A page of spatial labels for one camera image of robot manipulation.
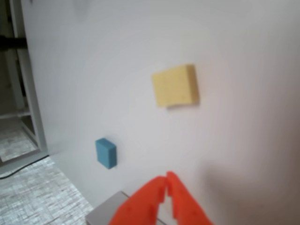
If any yellow foam cuboid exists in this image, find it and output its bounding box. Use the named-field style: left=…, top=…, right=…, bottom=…
left=151, top=63, right=201, bottom=110

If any white furniture frame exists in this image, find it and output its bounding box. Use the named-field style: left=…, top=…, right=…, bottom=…
left=0, top=0, right=50, bottom=175

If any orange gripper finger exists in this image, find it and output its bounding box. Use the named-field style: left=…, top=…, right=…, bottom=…
left=165, top=171, right=214, bottom=225
left=107, top=175, right=167, bottom=225

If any thin black floor cable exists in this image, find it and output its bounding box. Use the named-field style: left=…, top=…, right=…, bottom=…
left=0, top=156, right=50, bottom=180

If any black horizontal bar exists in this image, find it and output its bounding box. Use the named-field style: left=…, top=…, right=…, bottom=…
left=0, top=34, right=27, bottom=52

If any blue foam cuboid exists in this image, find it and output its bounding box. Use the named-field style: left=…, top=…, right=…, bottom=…
left=95, top=137, right=118, bottom=171

